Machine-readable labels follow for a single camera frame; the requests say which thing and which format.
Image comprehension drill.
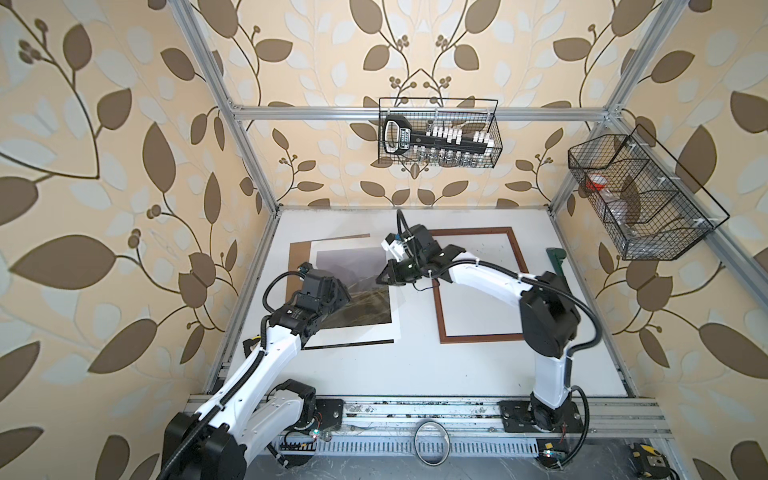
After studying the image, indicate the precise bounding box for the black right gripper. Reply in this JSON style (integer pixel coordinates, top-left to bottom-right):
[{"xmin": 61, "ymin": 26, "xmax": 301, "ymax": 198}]
[{"xmin": 374, "ymin": 257, "xmax": 426, "ymax": 286}]

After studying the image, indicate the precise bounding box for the mountain landscape photo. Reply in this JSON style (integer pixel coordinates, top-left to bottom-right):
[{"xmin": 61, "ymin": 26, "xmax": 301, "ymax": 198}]
[{"xmin": 314, "ymin": 239, "xmax": 392, "ymax": 330}]

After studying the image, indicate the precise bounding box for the white passe-partout mat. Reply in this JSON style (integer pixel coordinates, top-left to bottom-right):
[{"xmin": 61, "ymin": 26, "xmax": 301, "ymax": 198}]
[{"xmin": 306, "ymin": 237, "xmax": 400, "ymax": 349}]

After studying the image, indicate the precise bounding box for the brown wooden picture frame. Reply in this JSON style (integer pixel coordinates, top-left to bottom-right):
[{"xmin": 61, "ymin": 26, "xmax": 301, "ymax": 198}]
[{"xmin": 432, "ymin": 226, "xmax": 528, "ymax": 344}]

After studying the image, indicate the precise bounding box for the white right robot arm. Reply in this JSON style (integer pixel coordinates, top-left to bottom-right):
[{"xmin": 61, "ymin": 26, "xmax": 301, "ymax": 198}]
[{"xmin": 376, "ymin": 224, "xmax": 603, "ymax": 431}]

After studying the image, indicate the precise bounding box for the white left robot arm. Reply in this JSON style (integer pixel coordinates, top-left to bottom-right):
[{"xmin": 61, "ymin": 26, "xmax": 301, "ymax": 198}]
[{"xmin": 158, "ymin": 263, "xmax": 351, "ymax": 479}]

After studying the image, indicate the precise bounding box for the brown cardboard backing board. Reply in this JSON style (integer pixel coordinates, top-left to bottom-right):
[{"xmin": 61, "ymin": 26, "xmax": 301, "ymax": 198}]
[{"xmin": 285, "ymin": 233, "xmax": 370, "ymax": 300}]

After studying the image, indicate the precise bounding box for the yellow black tape measure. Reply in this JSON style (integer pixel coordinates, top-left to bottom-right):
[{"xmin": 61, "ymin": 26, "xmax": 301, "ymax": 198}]
[
  {"xmin": 242, "ymin": 336, "xmax": 262, "ymax": 358},
  {"xmin": 629, "ymin": 443, "xmax": 671, "ymax": 479}
]

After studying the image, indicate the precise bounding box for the black socket set holder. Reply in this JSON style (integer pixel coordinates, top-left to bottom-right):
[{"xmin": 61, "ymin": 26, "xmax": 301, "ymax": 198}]
[{"xmin": 378, "ymin": 114, "xmax": 503, "ymax": 157}]

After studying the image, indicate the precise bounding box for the red capped clear container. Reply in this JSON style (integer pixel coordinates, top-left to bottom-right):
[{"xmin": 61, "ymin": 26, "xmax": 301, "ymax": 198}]
[{"xmin": 584, "ymin": 173, "xmax": 609, "ymax": 194}]

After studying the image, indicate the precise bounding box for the yellow black tape measure right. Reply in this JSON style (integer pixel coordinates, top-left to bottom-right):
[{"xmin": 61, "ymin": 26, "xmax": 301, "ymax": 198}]
[{"xmin": 629, "ymin": 443, "xmax": 671, "ymax": 479}]

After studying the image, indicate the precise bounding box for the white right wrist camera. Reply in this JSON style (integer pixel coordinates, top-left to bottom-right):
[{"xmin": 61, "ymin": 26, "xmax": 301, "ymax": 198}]
[{"xmin": 381, "ymin": 233, "xmax": 414, "ymax": 262}]

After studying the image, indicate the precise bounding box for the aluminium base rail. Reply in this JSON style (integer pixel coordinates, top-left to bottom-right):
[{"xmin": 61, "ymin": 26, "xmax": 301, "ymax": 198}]
[{"xmin": 260, "ymin": 395, "xmax": 672, "ymax": 465}]

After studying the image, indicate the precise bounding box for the black wire basket back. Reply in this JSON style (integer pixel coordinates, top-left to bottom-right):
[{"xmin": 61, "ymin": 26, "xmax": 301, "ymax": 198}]
[{"xmin": 378, "ymin": 96, "xmax": 503, "ymax": 169}]

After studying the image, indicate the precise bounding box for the black wire basket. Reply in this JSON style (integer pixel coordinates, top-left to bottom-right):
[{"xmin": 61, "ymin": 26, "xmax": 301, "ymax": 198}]
[
  {"xmin": 378, "ymin": 96, "xmax": 503, "ymax": 169},
  {"xmin": 568, "ymin": 124, "xmax": 730, "ymax": 261}
]

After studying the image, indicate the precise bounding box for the metal ring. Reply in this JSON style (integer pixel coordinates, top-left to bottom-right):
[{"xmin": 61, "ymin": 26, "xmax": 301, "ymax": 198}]
[{"xmin": 412, "ymin": 419, "xmax": 452, "ymax": 468}]

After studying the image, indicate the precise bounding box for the aluminium cage frame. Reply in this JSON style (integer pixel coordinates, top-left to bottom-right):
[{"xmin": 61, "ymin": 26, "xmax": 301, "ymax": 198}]
[{"xmin": 192, "ymin": 1, "xmax": 767, "ymax": 398}]

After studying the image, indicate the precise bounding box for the black wire basket right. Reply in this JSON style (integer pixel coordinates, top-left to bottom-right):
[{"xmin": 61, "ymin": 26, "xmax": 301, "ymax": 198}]
[{"xmin": 568, "ymin": 124, "xmax": 730, "ymax": 261}]

